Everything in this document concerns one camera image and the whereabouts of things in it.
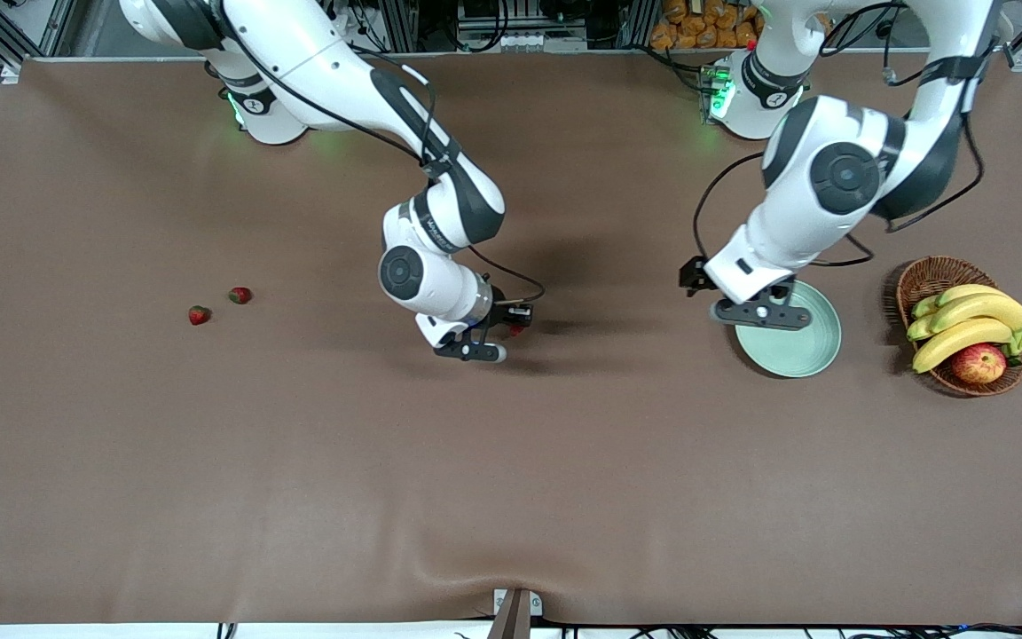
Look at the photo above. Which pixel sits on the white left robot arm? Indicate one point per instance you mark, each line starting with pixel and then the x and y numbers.
pixel 839 177

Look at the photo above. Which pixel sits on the white power strip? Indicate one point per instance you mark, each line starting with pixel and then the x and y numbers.
pixel 538 42

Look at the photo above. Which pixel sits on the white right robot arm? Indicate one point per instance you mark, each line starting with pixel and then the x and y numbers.
pixel 316 53

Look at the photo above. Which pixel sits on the light green round plate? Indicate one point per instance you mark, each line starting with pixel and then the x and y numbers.
pixel 795 355

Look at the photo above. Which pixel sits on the orange snack bags pile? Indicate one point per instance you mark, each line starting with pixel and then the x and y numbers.
pixel 697 27

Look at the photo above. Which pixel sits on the red apple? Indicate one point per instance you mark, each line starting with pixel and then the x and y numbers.
pixel 978 364

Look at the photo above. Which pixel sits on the yellow banana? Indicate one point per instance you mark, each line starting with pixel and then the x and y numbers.
pixel 955 342
pixel 963 291
pixel 990 309

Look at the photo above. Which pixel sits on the brown table mat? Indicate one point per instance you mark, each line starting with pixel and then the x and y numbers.
pixel 511 488

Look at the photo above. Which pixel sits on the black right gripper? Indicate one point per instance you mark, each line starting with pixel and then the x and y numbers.
pixel 500 315

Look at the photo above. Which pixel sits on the grey metal camera bracket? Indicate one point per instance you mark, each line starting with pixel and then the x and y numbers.
pixel 515 617

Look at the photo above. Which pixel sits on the brown wicker basket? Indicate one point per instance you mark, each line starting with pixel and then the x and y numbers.
pixel 937 275

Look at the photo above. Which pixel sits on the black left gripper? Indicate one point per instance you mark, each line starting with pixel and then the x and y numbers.
pixel 694 275

